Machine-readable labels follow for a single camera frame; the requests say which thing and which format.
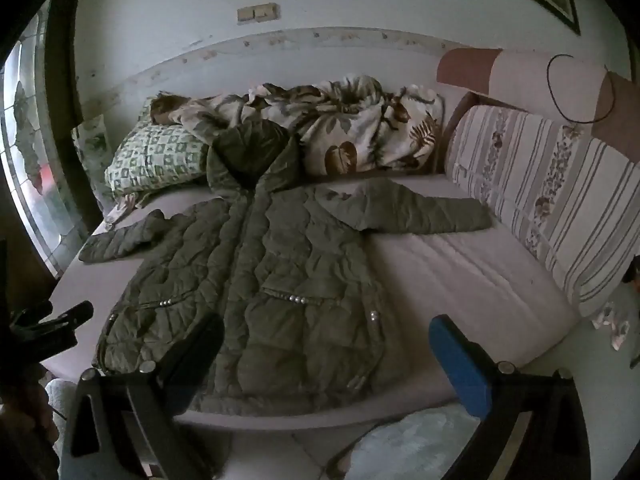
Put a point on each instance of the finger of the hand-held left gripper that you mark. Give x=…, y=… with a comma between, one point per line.
x=60, y=322

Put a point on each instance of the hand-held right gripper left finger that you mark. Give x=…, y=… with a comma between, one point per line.
x=197, y=347

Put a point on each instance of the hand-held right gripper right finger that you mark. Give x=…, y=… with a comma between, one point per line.
x=457, y=360

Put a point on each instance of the olive green quilted jacket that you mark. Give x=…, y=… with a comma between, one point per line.
x=280, y=280

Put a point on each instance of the bed with pale mattress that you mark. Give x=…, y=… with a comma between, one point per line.
x=450, y=280

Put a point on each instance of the stained glass window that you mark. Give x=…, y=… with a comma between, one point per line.
x=35, y=170

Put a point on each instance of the small floral cloth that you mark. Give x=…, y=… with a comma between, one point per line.
x=612, y=322

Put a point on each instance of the white leaf print pillow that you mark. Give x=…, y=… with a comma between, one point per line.
x=92, y=145

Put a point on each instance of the striped floral cushion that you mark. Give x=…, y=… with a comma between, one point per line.
x=540, y=195

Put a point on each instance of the green checked pillow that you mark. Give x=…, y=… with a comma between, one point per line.
x=155, y=157

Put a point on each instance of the brown furry object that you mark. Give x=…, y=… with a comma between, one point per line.
x=165, y=107

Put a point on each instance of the leaf print blanket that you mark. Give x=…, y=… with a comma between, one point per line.
x=350, y=120

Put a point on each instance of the wall light switch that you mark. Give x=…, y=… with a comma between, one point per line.
x=257, y=12

